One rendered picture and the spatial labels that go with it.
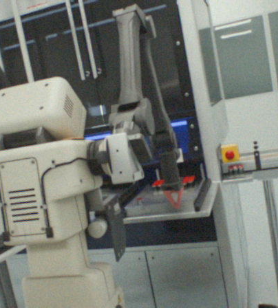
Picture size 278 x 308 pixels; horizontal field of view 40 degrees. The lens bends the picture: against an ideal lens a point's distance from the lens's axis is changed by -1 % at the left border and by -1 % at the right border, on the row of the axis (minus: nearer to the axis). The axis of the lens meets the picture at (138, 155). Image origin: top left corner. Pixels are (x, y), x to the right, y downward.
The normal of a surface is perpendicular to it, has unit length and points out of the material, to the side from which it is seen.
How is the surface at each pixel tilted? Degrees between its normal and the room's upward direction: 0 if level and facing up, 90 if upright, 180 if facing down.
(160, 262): 90
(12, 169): 82
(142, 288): 90
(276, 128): 90
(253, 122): 90
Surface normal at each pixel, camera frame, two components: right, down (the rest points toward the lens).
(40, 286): -0.28, 0.04
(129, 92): -0.34, -0.33
